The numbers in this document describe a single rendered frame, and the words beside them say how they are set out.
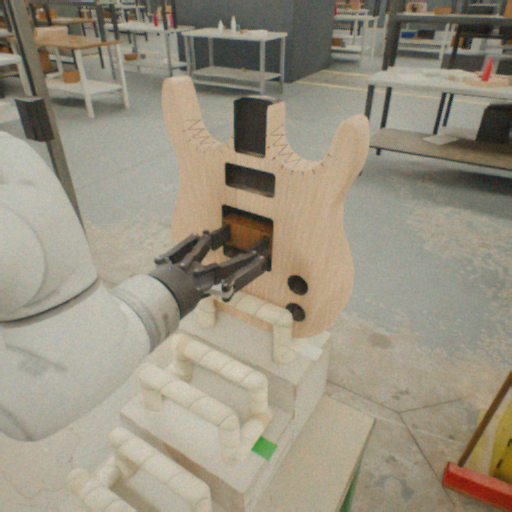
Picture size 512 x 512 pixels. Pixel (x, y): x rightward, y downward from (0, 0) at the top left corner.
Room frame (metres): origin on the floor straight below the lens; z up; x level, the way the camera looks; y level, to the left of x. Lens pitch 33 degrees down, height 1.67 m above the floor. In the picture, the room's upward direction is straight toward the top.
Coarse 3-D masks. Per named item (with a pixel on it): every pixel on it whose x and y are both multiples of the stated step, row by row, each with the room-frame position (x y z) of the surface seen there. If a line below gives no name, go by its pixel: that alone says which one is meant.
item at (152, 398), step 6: (138, 378) 0.48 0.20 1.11; (144, 384) 0.47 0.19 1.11; (144, 390) 0.47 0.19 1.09; (150, 390) 0.47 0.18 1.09; (156, 390) 0.48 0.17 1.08; (144, 396) 0.47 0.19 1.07; (150, 396) 0.47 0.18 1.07; (156, 396) 0.47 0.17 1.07; (144, 402) 0.47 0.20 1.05; (150, 402) 0.47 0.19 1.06; (156, 402) 0.47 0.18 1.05; (162, 402) 0.49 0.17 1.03; (150, 408) 0.47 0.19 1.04; (156, 408) 0.47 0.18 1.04; (162, 408) 0.48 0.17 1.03; (150, 414) 0.47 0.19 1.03; (156, 414) 0.47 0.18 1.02
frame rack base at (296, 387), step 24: (192, 312) 0.65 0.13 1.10; (216, 312) 0.65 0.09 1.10; (192, 336) 0.59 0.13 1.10; (216, 336) 0.58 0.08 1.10; (240, 336) 0.58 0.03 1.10; (264, 336) 0.58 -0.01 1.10; (312, 336) 0.58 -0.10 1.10; (192, 360) 0.59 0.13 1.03; (240, 360) 0.53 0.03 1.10; (264, 360) 0.52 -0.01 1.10; (312, 360) 0.52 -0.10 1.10; (288, 384) 0.48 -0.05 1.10; (312, 384) 0.53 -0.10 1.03; (288, 408) 0.48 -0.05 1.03; (312, 408) 0.54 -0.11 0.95
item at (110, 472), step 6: (108, 462) 0.41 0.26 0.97; (114, 462) 0.41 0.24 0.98; (102, 468) 0.40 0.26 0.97; (108, 468) 0.40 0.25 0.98; (114, 468) 0.40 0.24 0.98; (96, 474) 0.39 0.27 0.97; (102, 474) 0.39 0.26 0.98; (108, 474) 0.39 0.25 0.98; (114, 474) 0.39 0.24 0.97; (120, 474) 0.40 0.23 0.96; (102, 480) 0.38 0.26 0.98; (108, 480) 0.38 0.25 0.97; (114, 480) 0.39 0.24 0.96; (108, 486) 0.38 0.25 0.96
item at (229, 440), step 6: (222, 432) 0.38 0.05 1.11; (228, 432) 0.38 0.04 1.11; (234, 432) 0.38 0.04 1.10; (222, 438) 0.38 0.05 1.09; (228, 438) 0.38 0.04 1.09; (234, 438) 0.38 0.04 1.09; (222, 444) 0.38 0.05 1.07; (228, 444) 0.38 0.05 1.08; (234, 444) 0.38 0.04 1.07; (222, 450) 0.38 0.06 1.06; (228, 450) 0.38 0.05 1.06; (234, 450) 0.38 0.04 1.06; (222, 456) 0.38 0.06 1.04; (228, 456) 0.38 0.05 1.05; (222, 462) 0.38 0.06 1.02; (228, 462) 0.38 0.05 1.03
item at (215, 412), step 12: (144, 372) 0.47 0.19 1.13; (156, 372) 0.47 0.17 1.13; (156, 384) 0.45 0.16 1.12; (168, 384) 0.45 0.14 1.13; (180, 384) 0.45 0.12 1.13; (168, 396) 0.44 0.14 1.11; (180, 396) 0.43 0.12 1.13; (192, 396) 0.42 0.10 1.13; (204, 396) 0.42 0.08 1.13; (192, 408) 0.41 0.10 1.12; (204, 408) 0.41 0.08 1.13; (216, 408) 0.40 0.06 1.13; (228, 408) 0.40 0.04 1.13; (216, 420) 0.39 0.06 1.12; (228, 420) 0.38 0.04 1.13
